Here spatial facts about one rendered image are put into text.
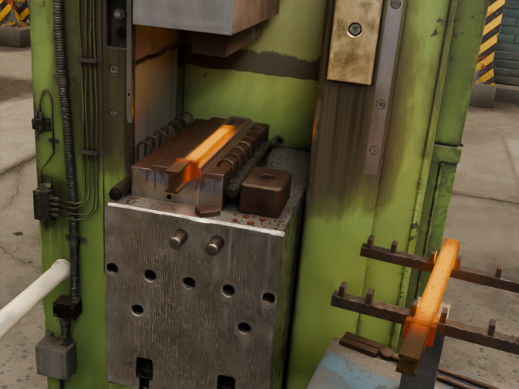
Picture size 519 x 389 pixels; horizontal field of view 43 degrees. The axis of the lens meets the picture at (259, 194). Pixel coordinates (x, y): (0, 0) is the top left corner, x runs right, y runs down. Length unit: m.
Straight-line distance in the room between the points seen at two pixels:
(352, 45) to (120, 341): 0.81
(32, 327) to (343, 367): 1.57
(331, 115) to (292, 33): 0.39
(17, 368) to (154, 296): 1.12
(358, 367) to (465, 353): 1.39
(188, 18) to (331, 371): 0.74
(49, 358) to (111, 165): 0.56
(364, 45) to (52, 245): 0.92
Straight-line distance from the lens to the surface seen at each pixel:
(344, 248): 1.51
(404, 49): 1.39
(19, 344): 2.62
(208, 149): 1.45
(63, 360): 1.85
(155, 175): 1.40
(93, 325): 1.82
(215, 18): 1.29
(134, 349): 1.54
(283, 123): 1.79
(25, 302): 1.61
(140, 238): 1.40
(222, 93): 1.82
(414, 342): 1.00
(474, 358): 2.75
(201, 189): 1.38
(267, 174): 1.41
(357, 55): 1.36
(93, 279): 1.75
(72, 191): 1.65
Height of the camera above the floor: 1.46
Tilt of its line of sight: 22 degrees down
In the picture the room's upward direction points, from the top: 5 degrees clockwise
